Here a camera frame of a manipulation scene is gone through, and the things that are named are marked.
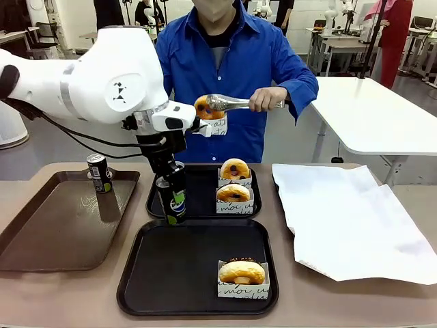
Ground person's left hand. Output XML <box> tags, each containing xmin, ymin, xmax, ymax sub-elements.
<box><xmin>248</xmin><ymin>87</ymin><xmax>290</xmax><ymax>113</ymax></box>

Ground yellow glazed sprinkle donut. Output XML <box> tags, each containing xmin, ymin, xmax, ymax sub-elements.
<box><xmin>193</xmin><ymin>95</ymin><xmax>226</xmax><ymax>120</ymax></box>

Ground background desk with monitor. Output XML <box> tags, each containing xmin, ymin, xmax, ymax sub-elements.
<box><xmin>408</xmin><ymin>15</ymin><xmax>437</xmax><ymax>83</ymax></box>

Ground grey background work table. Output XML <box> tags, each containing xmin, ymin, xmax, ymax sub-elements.
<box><xmin>79</xmin><ymin>31</ymin><xmax>100</xmax><ymax>45</ymax></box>

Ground black office chair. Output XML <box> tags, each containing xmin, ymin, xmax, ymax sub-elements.
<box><xmin>27</xmin><ymin>20</ymin><xmax>61</xmax><ymax>52</ymax></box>

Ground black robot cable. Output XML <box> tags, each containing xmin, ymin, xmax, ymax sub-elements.
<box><xmin>6</xmin><ymin>97</ymin><xmax>168</xmax><ymax>160</ymax></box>

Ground black vertical pole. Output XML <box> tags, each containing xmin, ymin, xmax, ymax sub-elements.
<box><xmin>360</xmin><ymin>0</ymin><xmax>390</xmax><ymax>79</ymax></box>

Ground white side table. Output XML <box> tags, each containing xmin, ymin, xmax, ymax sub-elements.
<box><xmin>309</xmin><ymin>77</ymin><xmax>437</xmax><ymax>187</ymax></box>

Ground slim person in dark clothes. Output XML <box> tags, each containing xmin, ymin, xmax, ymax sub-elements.
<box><xmin>274</xmin><ymin>0</ymin><xmax>295</xmax><ymax>37</ymax></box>

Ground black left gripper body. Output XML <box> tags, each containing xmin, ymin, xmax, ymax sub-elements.
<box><xmin>135</xmin><ymin>128</ymin><xmax>188</xmax><ymax>163</ymax></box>

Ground white paper sheet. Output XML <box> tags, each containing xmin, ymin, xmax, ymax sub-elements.
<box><xmin>292</xmin><ymin>183</ymin><xmax>437</xmax><ymax>286</ymax></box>

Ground metal serving tongs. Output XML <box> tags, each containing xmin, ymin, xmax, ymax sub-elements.
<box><xmin>203</xmin><ymin>93</ymin><xmax>287</xmax><ymax>113</ymax></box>

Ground brown plastic tray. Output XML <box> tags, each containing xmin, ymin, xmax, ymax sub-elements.
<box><xmin>0</xmin><ymin>169</ymin><xmax>141</xmax><ymax>273</ymax></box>

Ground person's torso in blue shirt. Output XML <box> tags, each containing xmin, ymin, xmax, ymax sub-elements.
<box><xmin>155</xmin><ymin>0</ymin><xmax>320</xmax><ymax>164</ymax></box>

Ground person in red clothes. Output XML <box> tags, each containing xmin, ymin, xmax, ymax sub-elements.
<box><xmin>363</xmin><ymin>0</ymin><xmax>414</xmax><ymax>89</ymax></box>

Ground white background work table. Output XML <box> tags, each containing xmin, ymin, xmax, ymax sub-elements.
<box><xmin>305</xmin><ymin>27</ymin><xmax>380</xmax><ymax>77</ymax></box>

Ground white round pedestal base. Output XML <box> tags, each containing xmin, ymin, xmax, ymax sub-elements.
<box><xmin>0</xmin><ymin>100</ymin><xmax>30</xmax><ymax>150</ymax></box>

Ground black square tray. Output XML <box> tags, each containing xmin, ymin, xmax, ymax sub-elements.
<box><xmin>116</xmin><ymin>218</ymin><xmax>280</xmax><ymax>317</ymax></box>
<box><xmin>145</xmin><ymin>163</ymin><xmax>263</xmax><ymax>219</ymax></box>

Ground person in black clothes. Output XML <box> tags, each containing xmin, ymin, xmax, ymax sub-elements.
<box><xmin>92</xmin><ymin>0</ymin><xmax>126</xmax><ymax>31</ymax></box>

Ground person's left forearm blue sleeve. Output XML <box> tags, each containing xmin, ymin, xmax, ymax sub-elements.
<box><xmin>271</xmin><ymin>73</ymin><xmax>320</xmax><ymax>120</ymax></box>

